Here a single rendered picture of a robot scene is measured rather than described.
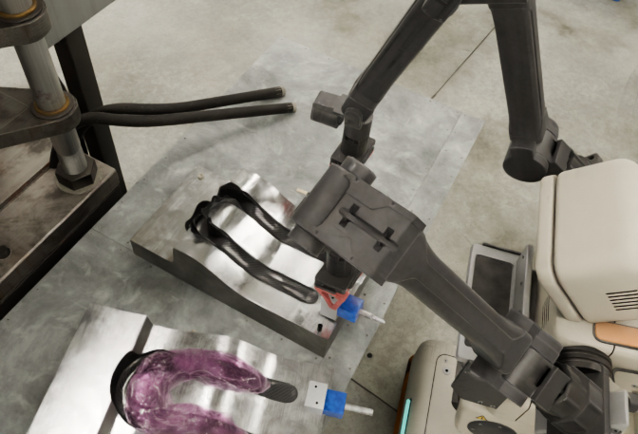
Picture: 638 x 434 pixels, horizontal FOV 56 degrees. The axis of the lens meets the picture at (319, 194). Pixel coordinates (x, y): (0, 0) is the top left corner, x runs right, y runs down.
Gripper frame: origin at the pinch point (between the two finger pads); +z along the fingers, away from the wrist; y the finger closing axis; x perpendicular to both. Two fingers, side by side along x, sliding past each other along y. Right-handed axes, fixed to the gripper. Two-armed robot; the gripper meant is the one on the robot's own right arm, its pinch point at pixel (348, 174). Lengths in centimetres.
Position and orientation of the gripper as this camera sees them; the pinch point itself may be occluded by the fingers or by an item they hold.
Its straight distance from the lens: 138.2
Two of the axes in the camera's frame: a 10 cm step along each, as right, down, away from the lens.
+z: -0.8, 6.1, 7.9
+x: 8.8, 4.2, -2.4
